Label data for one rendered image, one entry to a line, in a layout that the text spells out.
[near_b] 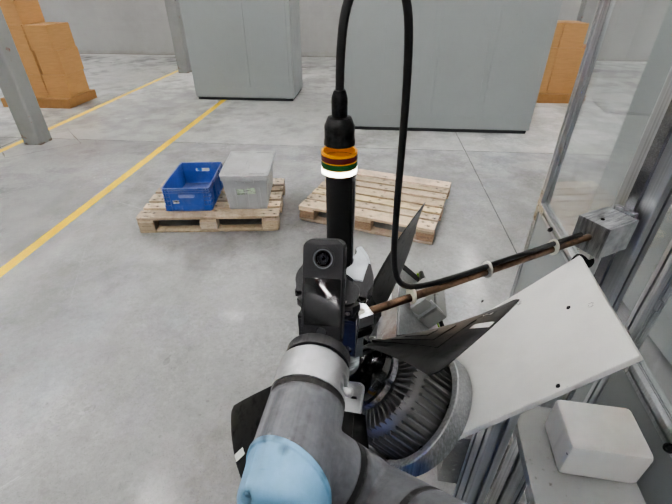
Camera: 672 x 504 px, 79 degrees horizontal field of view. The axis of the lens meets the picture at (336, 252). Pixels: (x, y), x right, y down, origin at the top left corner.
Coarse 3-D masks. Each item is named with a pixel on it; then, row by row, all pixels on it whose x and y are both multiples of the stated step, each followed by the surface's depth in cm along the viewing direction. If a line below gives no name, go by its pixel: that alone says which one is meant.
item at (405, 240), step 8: (416, 216) 84; (408, 224) 82; (416, 224) 93; (408, 232) 87; (400, 240) 84; (408, 240) 92; (400, 248) 88; (408, 248) 97; (400, 256) 91; (384, 264) 82; (400, 264) 94; (384, 272) 85; (392, 272) 90; (400, 272) 96; (376, 280) 83; (384, 280) 87; (392, 280) 92; (376, 288) 84; (384, 288) 89; (392, 288) 93; (376, 296) 86; (384, 296) 90
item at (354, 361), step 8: (360, 304) 66; (368, 312) 64; (360, 320) 63; (368, 320) 64; (360, 328) 64; (368, 328) 64; (360, 336) 64; (360, 344) 66; (360, 352) 67; (352, 360) 67; (352, 368) 66
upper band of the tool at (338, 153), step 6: (324, 150) 49; (330, 150) 50; (336, 150) 50; (342, 150) 50; (348, 150) 50; (354, 150) 49; (324, 156) 47; (330, 156) 46; (336, 156) 46; (342, 156) 46; (348, 156) 46; (354, 156) 47; (324, 162) 47; (354, 162) 47; (354, 168) 48
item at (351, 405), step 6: (348, 384) 75; (354, 384) 75; (360, 384) 75; (354, 390) 74; (360, 390) 74; (360, 396) 73; (348, 402) 72; (354, 402) 72; (360, 402) 72; (348, 408) 71; (354, 408) 71; (360, 408) 71
